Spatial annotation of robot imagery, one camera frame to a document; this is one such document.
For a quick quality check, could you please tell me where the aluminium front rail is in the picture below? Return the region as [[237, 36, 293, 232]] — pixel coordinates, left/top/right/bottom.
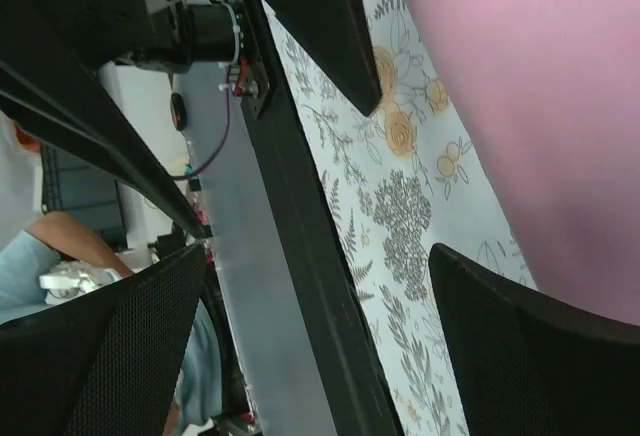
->
[[175, 63, 336, 435]]

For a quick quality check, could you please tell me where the pink t shirt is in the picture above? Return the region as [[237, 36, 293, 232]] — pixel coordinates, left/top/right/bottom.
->
[[405, 0, 639, 324]]

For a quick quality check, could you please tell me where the floral patterned table mat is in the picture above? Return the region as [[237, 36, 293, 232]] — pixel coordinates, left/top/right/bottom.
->
[[267, 0, 533, 435]]

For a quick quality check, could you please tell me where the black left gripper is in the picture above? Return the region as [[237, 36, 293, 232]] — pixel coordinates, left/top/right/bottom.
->
[[1, 0, 270, 239]]

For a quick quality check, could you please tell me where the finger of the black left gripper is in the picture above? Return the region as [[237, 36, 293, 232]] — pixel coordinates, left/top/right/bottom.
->
[[264, 0, 382, 116]]

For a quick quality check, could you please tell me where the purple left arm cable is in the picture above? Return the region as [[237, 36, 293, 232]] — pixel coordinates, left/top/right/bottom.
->
[[169, 83, 232, 180]]

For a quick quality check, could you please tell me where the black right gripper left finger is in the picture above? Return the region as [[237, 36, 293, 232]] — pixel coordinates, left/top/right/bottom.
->
[[1, 244, 206, 435]]

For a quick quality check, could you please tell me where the person in light shirt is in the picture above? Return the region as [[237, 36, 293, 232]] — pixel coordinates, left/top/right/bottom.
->
[[0, 110, 224, 436]]

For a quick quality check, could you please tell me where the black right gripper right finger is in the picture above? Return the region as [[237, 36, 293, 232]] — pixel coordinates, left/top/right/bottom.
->
[[428, 244, 639, 435]]

